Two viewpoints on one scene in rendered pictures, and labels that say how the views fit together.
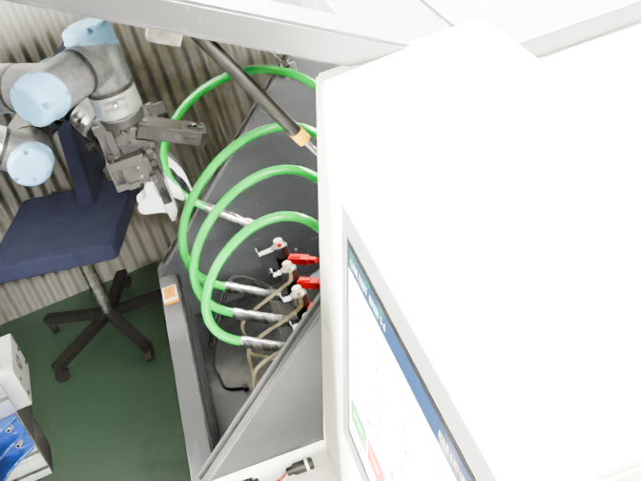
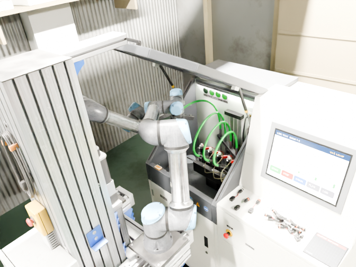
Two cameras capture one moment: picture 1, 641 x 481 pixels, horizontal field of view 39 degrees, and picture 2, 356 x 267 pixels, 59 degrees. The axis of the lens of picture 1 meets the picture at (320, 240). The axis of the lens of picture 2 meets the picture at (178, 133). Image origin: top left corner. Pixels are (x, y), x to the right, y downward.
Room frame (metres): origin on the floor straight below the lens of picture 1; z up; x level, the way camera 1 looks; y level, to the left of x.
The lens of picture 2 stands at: (-0.01, 1.27, 2.34)
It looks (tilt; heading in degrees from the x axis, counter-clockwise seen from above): 31 degrees down; 324
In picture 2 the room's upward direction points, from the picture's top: 6 degrees counter-clockwise
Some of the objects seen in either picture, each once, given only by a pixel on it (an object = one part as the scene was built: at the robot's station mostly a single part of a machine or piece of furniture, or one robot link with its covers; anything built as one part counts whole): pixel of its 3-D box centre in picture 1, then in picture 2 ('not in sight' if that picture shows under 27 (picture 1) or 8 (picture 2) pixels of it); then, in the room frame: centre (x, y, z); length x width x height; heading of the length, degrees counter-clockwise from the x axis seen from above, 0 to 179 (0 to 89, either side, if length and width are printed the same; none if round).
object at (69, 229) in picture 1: (67, 214); not in sight; (2.94, 0.84, 0.54); 0.63 x 0.60 x 1.08; 100
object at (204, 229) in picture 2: not in sight; (183, 232); (1.36, 0.33, 0.44); 0.65 x 0.02 x 0.68; 5
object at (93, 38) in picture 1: (95, 57); (176, 98); (1.38, 0.25, 1.54); 0.09 x 0.08 x 0.11; 141
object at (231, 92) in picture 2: not in sight; (225, 91); (1.40, -0.19, 1.43); 0.54 x 0.03 x 0.02; 5
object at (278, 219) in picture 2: not in sight; (284, 222); (0.64, 0.16, 1.01); 0.23 x 0.11 x 0.06; 5
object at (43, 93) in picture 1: (46, 89); (173, 106); (1.32, 0.32, 1.54); 0.11 x 0.11 x 0.08; 51
